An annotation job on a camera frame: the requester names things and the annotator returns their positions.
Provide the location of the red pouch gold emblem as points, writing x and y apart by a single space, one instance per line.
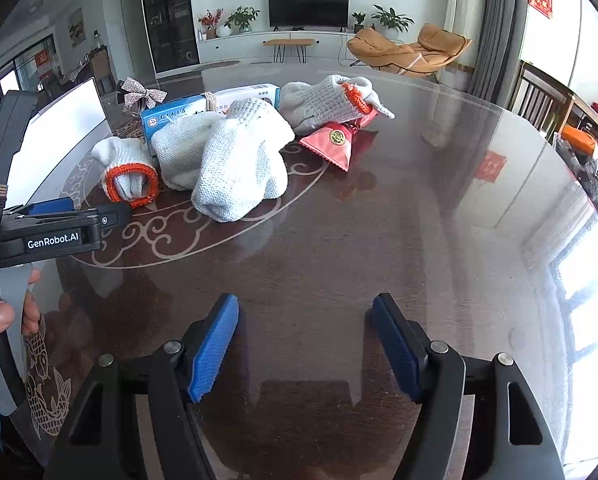
331 142

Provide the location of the small green potted plant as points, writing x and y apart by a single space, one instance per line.
359 21

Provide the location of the white medicine box blue end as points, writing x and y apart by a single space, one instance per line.
249 94

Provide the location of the white knit glove orange cuff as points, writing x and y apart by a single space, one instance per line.
239 170
184 150
319 100
124 157

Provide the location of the large leafy potted plant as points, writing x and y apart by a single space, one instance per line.
391 19

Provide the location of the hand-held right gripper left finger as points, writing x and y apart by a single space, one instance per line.
214 345

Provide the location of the white container box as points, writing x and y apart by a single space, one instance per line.
59 130

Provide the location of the green potted plant glass vase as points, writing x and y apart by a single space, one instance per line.
242 17

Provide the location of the round ceiling lamp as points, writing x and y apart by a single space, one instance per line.
37 6

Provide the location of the framed wall painting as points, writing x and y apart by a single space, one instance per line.
77 27

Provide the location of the brown dining chair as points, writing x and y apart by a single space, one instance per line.
103 67

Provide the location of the beige sheer curtain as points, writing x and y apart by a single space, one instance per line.
464 10

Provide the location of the grey curtain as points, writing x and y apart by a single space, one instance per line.
501 25

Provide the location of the rhinestone bow hair clip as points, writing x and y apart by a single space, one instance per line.
146 92

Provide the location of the dark glass display cabinet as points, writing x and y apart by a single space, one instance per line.
169 15

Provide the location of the red flower arrangement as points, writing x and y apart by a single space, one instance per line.
210 21

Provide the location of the wooden bench black legs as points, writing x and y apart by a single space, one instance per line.
289 42

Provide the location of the black television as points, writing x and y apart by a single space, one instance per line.
309 7

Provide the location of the white round vase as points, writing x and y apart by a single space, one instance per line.
224 31

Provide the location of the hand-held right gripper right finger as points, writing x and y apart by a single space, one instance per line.
396 347

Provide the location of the orange lounge chair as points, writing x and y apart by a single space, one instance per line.
379 50

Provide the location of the cluttered wooden side table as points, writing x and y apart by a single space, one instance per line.
596 175

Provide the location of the white television console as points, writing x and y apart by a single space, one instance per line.
229 47

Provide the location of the orange box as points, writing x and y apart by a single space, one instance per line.
579 141

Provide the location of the dark wooden chair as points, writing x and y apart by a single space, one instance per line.
534 95

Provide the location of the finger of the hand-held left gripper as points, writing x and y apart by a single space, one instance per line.
114 214
51 206

